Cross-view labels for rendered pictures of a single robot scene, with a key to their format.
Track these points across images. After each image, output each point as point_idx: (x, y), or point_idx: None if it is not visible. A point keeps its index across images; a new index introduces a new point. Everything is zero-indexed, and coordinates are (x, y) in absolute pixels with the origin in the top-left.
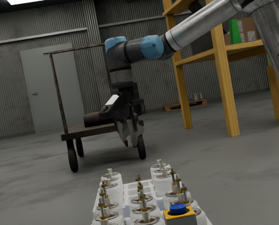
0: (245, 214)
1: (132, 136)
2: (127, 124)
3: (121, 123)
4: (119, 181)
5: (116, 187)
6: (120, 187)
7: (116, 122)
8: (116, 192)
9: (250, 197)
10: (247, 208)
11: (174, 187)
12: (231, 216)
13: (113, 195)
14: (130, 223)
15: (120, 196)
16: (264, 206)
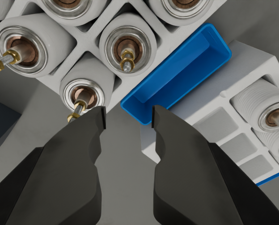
0: (122, 169)
1: (83, 123)
2: (92, 191)
3: (169, 198)
4: (272, 149)
5: (254, 115)
6: (250, 122)
7: (234, 209)
8: (249, 109)
9: (143, 199)
10: (130, 181)
11: (78, 98)
12: (134, 164)
13: (251, 100)
14: (145, 17)
15: (241, 111)
16: (117, 186)
